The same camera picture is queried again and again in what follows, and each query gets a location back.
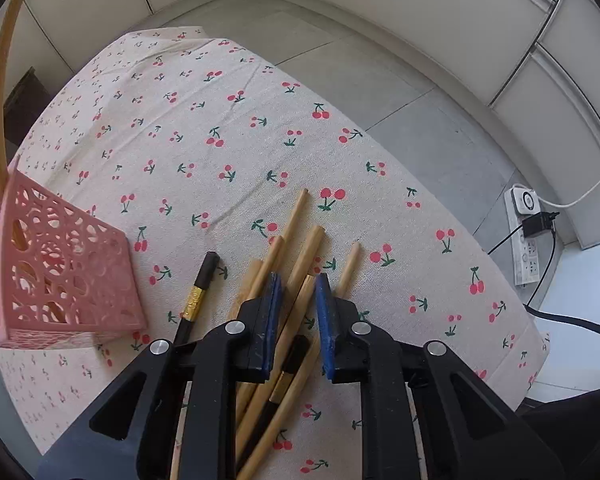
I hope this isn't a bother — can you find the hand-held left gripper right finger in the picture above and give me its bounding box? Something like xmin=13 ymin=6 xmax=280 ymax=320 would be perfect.
xmin=314 ymin=272 xmax=566 ymax=480

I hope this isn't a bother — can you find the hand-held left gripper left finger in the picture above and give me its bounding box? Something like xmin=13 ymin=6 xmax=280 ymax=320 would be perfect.
xmin=37 ymin=271 xmax=284 ymax=480

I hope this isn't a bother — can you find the black chopstick with gold band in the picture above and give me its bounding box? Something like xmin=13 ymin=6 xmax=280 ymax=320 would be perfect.
xmin=172 ymin=251 xmax=220 ymax=347
xmin=235 ymin=335 xmax=311 ymax=466

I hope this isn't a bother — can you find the pink perforated utensil holder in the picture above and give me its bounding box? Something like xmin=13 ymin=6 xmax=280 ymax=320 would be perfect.
xmin=0 ymin=155 xmax=148 ymax=356

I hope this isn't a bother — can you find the cherry print tablecloth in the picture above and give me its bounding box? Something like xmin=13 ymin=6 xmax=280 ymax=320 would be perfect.
xmin=0 ymin=27 xmax=551 ymax=480

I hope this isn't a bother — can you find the white power strip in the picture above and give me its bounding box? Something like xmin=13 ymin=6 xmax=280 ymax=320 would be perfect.
xmin=504 ymin=187 xmax=541 ymax=286

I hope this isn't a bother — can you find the black charger plug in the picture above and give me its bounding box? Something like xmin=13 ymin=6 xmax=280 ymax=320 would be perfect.
xmin=522 ymin=212 xmax=561 ymax=238

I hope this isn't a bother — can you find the white round-dial timer plug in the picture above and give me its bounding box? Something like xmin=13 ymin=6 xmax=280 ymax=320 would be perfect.
xmin=511 ymin=186 xmax=540 ymax=216

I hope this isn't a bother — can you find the black object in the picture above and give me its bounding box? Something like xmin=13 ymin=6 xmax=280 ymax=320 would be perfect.
xmin=517 ymin=385 xmax=600 ymax=480

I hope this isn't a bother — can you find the dark brown trash bin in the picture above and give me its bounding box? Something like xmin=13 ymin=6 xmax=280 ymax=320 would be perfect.
xmin=2 ymin=67 xmax=53 ymax=146

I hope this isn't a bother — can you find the thin black cable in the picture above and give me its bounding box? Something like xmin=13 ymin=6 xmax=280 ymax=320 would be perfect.
xmin=487 ymin=224 xmax=525 ymax=256

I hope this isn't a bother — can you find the white cable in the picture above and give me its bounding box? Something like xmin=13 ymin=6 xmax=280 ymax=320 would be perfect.
xmin=537 ymin=162 xmax=600 ymax=211

